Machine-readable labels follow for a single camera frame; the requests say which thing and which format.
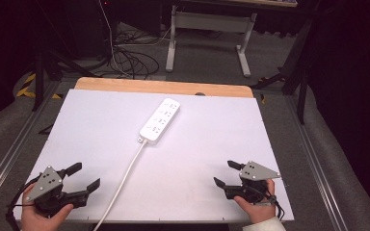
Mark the wooden table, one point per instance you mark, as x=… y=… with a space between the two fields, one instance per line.
x=141 y=86

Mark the white board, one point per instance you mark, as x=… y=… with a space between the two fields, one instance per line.
x=189 y=166

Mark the person's left hand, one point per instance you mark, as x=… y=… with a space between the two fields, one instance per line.
x=33 y=219

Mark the black tripod stand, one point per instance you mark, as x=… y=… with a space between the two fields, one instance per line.
x=298 y=77
x=39 y=80

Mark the white metal desk frame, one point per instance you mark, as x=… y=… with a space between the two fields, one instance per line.
x=210 y=20

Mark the person's white sleeve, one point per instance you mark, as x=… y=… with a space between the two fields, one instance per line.
x=265 y=225

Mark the metal floor rail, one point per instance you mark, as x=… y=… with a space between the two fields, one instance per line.
x=318 y=166
x=16 y=150

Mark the wooden desk top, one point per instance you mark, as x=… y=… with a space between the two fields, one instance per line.
x=253 y=2

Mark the yellow and black floor tape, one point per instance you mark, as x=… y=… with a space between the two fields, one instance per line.
x=29 y=86

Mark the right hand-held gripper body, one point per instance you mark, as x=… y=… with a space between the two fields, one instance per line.
x=257 y=172

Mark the person's right hand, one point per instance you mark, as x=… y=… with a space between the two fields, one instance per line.
x=259 y=211

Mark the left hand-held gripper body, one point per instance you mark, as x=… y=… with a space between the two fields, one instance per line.
x=46 y=183

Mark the white power strip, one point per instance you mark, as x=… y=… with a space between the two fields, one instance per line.
x=159 y=120

